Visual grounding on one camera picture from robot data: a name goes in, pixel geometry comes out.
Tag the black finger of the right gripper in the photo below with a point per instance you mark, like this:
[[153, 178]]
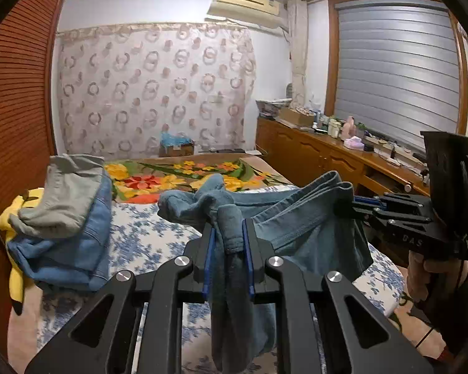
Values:
[[363, 207]]

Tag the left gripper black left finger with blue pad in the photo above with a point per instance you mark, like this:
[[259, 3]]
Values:
[[135, 321]]

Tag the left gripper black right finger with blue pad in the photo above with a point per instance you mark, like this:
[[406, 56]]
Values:
[[323, 323]]

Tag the person's right hand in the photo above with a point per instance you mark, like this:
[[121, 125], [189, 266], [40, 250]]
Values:
[[428, 278]]

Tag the pink tissue pack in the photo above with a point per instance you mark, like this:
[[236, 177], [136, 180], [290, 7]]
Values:
[[354, 143]]

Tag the pink bottle on cabinet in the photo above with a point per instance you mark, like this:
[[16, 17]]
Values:
[[348, 129]]

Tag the blue denim jeans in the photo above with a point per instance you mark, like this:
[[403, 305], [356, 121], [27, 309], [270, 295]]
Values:
[[79, 263]]

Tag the wooden sideboard cabinet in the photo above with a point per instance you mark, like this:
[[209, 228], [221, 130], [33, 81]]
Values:
[[301, 157]]

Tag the yellow plush toy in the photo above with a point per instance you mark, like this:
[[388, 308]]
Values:
[[29, 199]]

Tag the cardboard box on cabinet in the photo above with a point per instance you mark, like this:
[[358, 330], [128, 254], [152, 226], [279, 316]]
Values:
[[300, 117]]

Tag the blue floral bed sheet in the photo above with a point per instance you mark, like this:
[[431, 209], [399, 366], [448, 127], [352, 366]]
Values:
[[140, 241]]

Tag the grey roller window blind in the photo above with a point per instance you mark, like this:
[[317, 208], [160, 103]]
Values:
[[398, 70]]

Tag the grey-green folded garment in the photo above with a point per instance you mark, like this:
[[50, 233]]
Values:
[[75, 187]]

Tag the colourful flower blanket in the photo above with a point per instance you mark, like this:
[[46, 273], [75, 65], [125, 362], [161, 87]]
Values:
[[142, 181]]

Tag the cardboard box with blue bag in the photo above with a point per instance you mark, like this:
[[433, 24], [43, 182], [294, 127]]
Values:
[[175, 145]]

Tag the pink circle pattern curtain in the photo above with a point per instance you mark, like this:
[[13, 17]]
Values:
[[122, 89]]

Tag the brown louvered wardrobe door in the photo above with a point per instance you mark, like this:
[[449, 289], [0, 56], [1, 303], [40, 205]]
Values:
[[27, 34]]

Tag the white wall air conditioner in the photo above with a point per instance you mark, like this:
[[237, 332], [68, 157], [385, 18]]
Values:
[[259, 12]]

